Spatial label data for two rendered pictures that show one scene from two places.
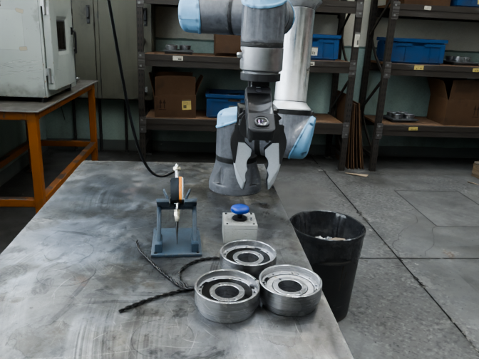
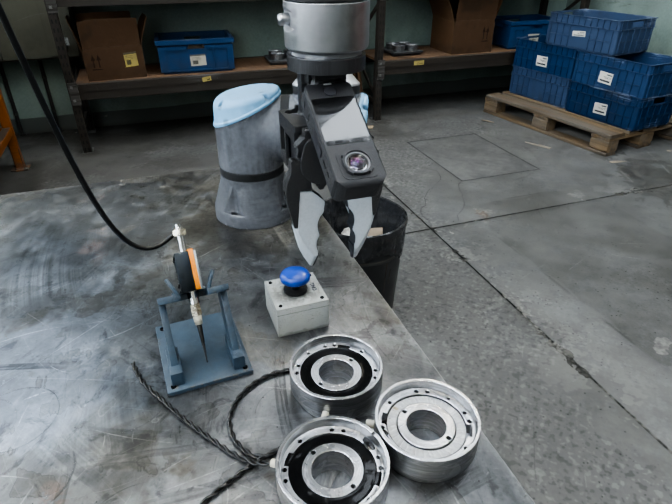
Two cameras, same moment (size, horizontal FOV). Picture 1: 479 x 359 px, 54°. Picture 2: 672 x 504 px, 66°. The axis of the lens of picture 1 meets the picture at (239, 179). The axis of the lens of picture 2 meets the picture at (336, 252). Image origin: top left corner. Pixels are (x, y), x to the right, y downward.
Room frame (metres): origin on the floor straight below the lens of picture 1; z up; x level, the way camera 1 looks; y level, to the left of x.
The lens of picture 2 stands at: (0.36, 0.09, 1.25)
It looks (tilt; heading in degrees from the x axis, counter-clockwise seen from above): 31 degrees down; 346
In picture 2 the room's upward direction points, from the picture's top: straight up
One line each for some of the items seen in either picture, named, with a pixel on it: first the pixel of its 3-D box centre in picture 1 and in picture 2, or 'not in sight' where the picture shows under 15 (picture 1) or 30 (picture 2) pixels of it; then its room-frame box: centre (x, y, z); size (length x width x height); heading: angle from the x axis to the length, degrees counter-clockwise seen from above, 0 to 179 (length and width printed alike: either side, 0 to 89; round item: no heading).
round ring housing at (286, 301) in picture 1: (289, 290); (425, 430); (0.69, -0.09, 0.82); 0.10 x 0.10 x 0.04
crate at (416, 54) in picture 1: (409, 50); not in sight; (4.55, -1.54, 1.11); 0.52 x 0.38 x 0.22; 95
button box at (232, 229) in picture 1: (239, 226); (295, 300); (0.93, 0.00, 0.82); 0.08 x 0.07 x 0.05; 5
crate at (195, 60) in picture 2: (233, 104); (195, 51); (4.39, 0.09, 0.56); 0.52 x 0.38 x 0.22; 92
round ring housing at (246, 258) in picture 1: (247, 261); (336, 377); (0.78, -0.02, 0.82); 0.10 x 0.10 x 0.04
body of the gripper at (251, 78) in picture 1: (258, 105); (324, 116); (0.85, -0.03, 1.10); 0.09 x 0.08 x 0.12; 5
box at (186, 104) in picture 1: (175, 94); (112, 45); (4.32, 0.62, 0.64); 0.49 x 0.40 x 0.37; 100
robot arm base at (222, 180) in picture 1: (235, 170); (253, 187); (1.27, 0.01, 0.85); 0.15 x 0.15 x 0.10
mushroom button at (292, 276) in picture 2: (239, 216); (295, 287); (0.93, 0.00, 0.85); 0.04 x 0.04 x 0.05
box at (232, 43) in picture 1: (234, 33); not in sight; (4.38, 0.10, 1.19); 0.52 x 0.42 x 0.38; 95
